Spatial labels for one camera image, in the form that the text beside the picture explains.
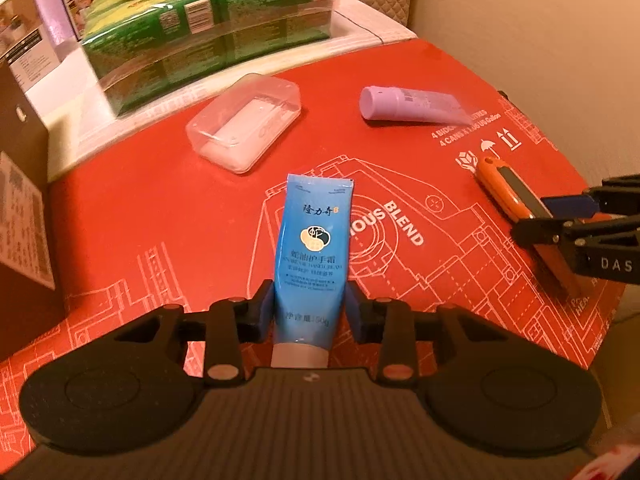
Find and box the blue hand cream tube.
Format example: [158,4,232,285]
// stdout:
[271,174,354,368]

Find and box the purple cream tube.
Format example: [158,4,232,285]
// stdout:
[359,86,472,126]

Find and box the white beige product box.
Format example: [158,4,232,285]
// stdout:
[1,0,60,92]

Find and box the clear plastic soap case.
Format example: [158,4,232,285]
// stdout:
[186,74,302,174]

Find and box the brown open storage box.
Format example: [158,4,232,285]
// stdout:
[0,62,65,360]

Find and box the green drink carton pack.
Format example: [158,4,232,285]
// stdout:
[81,0,333,115]

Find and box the orange utility knife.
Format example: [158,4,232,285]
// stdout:
[475,155,591,299]

